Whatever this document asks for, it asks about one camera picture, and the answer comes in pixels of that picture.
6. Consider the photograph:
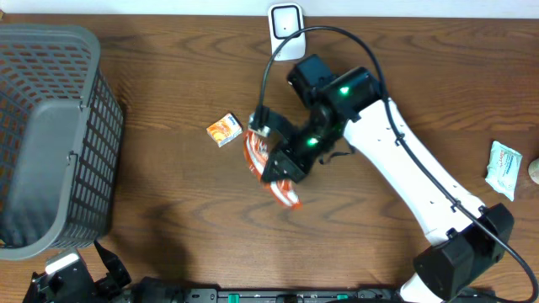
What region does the red Top chocolate bar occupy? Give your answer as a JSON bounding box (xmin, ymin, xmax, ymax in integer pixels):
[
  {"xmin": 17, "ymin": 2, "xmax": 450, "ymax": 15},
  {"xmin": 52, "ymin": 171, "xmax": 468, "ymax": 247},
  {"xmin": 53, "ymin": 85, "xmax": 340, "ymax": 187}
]
[{"xmin": 243, "ymin": 130, "xmax": 302, "ymax": 209}]

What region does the orange Kleenex tissue pack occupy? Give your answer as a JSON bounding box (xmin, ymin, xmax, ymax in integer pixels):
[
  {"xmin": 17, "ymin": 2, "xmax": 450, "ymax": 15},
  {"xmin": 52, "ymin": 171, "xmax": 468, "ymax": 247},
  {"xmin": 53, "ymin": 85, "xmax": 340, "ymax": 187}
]
[{"xmin": 206, "ymin": 113, "xmax": 243, "ymax": 147}]

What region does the mint tissue wipes pack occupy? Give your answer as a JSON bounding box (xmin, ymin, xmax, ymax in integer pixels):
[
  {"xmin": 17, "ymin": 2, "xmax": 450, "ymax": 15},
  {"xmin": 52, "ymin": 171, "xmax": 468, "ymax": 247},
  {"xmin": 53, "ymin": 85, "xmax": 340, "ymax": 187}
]
[{"xmin": 485, "ymin": 141, "xmax": 522, "ymax": 201}]

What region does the green lid jar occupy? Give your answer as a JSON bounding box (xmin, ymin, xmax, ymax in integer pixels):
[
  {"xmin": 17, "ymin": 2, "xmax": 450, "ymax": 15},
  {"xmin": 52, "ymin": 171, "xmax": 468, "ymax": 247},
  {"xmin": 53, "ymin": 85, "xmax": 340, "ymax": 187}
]
[{"xmin": 527, "ymin": 158, "xmax": 539, "ymax": 184}]

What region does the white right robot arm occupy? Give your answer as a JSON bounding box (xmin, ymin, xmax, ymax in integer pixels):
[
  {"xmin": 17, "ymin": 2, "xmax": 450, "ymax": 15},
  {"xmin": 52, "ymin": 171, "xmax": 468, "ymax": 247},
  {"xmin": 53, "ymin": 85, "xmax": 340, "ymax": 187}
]
[{"xmin": 248, "ymin": 56, "xmax": 514, "ymax": 302}]

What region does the white barcode scanner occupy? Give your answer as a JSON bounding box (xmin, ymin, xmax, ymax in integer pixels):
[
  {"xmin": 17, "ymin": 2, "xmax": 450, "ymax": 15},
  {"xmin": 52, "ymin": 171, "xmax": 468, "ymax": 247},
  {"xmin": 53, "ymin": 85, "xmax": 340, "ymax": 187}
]
[{"xmin": 268, "ymin": 3, "xmax": 307, "ymax": 61}]

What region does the grey plastic basket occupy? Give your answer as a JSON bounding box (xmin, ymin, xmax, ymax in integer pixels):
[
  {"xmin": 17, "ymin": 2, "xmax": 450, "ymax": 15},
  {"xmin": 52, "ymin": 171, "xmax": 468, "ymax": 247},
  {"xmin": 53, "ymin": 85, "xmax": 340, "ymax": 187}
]
[{"xmin": 1, "ymin": 24, "xmax": 125, "ymax": 261}]

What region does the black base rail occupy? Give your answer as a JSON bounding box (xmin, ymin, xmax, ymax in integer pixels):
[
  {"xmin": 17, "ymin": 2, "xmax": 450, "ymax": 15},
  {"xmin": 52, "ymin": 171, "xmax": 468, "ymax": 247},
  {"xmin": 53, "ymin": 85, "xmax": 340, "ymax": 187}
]
[{"xmin": 125, "ymin": 276, "xmax": 498, "ymax": 303}]

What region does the black cable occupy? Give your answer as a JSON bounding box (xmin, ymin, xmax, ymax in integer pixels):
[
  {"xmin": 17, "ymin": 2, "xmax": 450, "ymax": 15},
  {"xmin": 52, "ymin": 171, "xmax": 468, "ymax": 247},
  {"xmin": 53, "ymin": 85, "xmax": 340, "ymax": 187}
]
[{"xmin": 257, "ymin": 25, "xmax": 539, "ymax": 303}]

